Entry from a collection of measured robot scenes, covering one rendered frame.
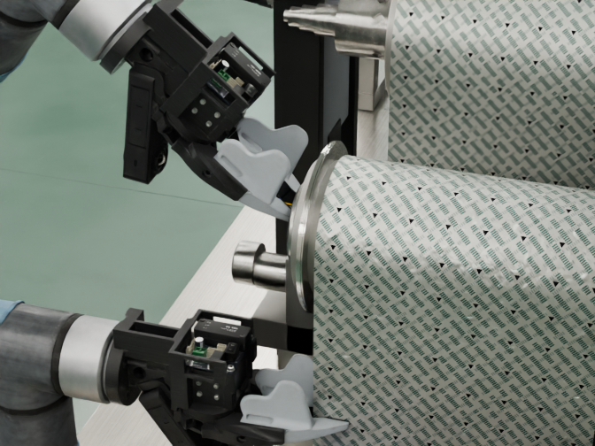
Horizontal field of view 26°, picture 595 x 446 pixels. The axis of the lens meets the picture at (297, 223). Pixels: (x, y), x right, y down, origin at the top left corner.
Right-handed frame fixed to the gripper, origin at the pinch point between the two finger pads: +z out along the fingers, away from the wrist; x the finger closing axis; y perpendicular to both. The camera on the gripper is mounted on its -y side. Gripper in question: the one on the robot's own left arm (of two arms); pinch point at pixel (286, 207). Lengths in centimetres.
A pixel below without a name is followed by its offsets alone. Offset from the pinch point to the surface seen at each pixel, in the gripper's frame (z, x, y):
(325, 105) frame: -1.5, 29.4, -6.3
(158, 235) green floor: 5, 186, -159
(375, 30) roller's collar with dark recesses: -4.0, 19.7, 8.8
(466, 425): 22.4, -8.5, 1.9
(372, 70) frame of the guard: 5, 94, -32
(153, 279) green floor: 11, 165, -154
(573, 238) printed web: 16.0, -6.2, 19.8
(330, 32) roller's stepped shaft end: -6.9, 21.3, 4.5
